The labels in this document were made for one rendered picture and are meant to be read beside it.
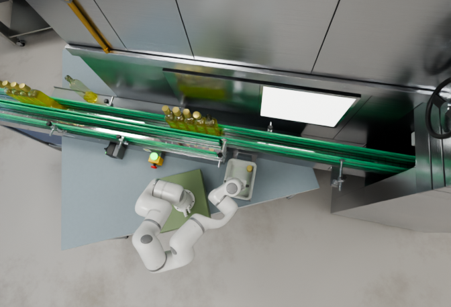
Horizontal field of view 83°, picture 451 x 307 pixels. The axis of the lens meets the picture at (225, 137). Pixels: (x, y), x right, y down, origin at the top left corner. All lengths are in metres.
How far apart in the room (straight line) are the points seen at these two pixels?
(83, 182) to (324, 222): 1.87
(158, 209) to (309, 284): 1.56
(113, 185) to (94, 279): 1.09
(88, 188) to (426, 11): 1.84
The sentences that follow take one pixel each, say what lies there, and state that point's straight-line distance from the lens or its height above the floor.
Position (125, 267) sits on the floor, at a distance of 2.56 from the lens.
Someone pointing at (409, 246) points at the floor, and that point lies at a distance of 2.65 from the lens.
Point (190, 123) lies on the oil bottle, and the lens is 1.40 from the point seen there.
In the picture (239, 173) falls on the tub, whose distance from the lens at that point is 1.59.
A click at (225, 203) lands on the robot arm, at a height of 1.18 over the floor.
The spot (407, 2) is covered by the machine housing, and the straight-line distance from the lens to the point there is 0.91.
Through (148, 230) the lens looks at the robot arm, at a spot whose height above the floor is 1.30.
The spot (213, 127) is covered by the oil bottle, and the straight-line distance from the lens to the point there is 1.37.
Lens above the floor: 2.33
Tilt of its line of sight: 69 degrees down
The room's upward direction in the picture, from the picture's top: 14 degrees counter-clockwise
